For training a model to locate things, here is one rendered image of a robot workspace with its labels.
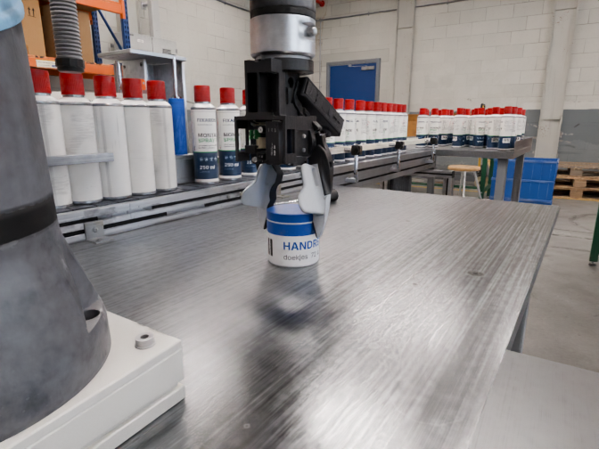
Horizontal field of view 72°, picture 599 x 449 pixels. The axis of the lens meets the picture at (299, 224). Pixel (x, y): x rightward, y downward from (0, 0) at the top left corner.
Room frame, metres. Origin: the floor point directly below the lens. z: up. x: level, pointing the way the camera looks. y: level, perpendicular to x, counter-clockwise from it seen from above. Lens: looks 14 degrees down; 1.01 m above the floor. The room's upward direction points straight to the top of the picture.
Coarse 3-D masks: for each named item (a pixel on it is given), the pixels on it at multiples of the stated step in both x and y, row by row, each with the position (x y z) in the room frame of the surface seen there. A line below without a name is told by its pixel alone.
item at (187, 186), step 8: (184, 184) 0.89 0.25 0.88; (192, 184) 0.89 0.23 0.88; (200, 184) 0.89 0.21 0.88; (208, 184) 0.89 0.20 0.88; (216, 184) 0.89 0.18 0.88; (224, 184) 0.90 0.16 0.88; (160, 192) 0.78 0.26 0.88; (168, 192) 0.78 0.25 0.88; (176, 192) 0.79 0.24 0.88; (104, 200) 0.70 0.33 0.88; (112, 200) 0.70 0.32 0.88; (120, 200) 0.70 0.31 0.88; (128, 200) 0.71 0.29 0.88; (64, 208) 0.63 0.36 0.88; (72, 208) 0.63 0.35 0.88; (80, 208) 0.64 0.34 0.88
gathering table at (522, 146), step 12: (516, 144) 1.97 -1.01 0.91; (528, 144) 2.36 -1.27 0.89; (456, 156) 2.07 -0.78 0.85; (468, 156) 2.04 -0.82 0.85; (480, 156) 2.01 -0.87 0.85; (492, 156) 1.98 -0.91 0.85; (504, 156) 1.95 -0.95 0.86; (516, 156) 2.02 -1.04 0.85; (432, 168) 2.78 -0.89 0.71; (504, 168) 1.97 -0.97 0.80; (516, 168) 2.50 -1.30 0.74; (432, 180) 2.78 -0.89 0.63; (504, 180) 1.97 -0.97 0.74; (516, 180) 2.49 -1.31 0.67; (432, 192) 2.78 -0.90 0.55; (504, 192) 1.99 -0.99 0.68; (516, 192) 2.49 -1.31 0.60
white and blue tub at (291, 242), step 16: (272, 208) 0.53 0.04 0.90; (288, 208) 0.53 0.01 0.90; (272, 224) 0.51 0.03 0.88; (288, 224) 0.50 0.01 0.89; (304, 224) 0.50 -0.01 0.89; (272, 240) 0.51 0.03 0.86; (288, 240) 0.50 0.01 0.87; (304, 240) 0.50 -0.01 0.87; (272, 256) 0.51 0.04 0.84; (288, 256) 0.50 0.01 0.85; (304, 256) 0.50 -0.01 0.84
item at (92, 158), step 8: (104, 152) 0.69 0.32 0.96; (112, 152) 0.69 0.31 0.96; (48, 160) 0.61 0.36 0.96; (56, 160) 0.61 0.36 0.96; (64, 160) 0.62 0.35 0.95; (72, 160) 0.63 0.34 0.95; (80, 160) 0.64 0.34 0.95; (88, 160) 0.65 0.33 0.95; (96, 160) 0.67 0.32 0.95; (104, 160) 0.68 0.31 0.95; (112, 160) 0.69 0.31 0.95
